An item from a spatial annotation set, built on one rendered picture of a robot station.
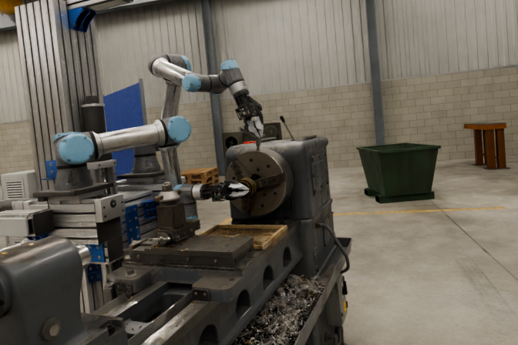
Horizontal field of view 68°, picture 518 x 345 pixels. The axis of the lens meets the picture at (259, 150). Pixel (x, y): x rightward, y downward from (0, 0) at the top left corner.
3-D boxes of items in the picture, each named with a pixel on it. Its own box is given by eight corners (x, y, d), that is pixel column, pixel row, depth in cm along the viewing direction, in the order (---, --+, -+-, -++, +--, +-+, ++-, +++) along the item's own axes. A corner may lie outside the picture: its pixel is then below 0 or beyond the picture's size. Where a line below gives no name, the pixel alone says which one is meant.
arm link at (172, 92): (147, 146, 220) (158, 51, 200) (170, 144, 230) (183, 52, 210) (157, 155, 212) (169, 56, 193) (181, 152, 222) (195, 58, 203)
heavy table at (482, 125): (465, 162, 1003) (462, 124, 998) (483, 161, 994) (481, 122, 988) (487, 169, 847) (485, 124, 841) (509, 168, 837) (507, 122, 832)
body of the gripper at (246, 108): (239, 122, 166) (228, 96, 167) (247, 122, 174) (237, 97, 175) (253, 114, 163) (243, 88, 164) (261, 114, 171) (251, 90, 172)
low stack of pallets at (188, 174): (190, 184, 1067) (189, 169, 1064) (220, 182, 1052) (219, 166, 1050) (173, 192, 944) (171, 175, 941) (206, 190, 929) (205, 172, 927)
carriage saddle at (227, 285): (157, 259, 151) (156, 244, 151) (267, 265, 133) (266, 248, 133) (99, 291, 124) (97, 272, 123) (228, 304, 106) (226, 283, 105)
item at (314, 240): (277, 319, 269) (265, 198, 264) (345, 327, 251) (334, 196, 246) (240, 373, 214) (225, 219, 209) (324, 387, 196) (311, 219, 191)
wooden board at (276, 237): (216, 232, 184) (216, 223, 184) (287, 233, 170) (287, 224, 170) (181, 252, 156) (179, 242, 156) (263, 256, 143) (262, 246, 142)
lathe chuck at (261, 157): (233, 208, 200) (233, 148, 197) (290, 214, 188) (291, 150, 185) (225, 212, 192) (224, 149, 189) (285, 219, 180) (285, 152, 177)
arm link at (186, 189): (182, 200, 184) (180, 182, 184) (202, 199, 180) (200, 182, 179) (173, 203, 177) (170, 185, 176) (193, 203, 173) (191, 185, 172)
